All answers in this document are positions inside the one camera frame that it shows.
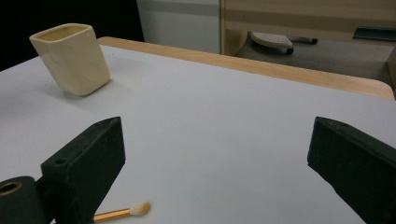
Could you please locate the light wooden desk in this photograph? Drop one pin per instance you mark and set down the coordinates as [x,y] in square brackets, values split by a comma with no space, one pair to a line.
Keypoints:
[305,15]

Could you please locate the black curtain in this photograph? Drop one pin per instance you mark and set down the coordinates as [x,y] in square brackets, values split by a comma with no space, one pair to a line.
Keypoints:
[18,18]

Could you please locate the white table cover sheet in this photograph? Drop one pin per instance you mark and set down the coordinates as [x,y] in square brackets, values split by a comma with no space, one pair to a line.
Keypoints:
[202,109]

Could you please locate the white cabinet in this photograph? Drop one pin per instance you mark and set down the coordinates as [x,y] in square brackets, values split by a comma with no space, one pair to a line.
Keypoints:
[180,28]

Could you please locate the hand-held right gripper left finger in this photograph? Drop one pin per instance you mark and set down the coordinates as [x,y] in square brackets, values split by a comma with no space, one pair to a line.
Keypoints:
[84,168]

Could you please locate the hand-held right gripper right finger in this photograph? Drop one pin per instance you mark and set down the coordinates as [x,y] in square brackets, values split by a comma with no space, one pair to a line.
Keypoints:
[358,165]

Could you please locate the cream square cup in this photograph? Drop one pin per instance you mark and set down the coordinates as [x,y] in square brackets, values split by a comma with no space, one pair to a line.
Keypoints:
[74,62]

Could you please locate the grey office chair base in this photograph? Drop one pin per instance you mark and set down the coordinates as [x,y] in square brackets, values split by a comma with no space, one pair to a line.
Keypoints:
[271,40]

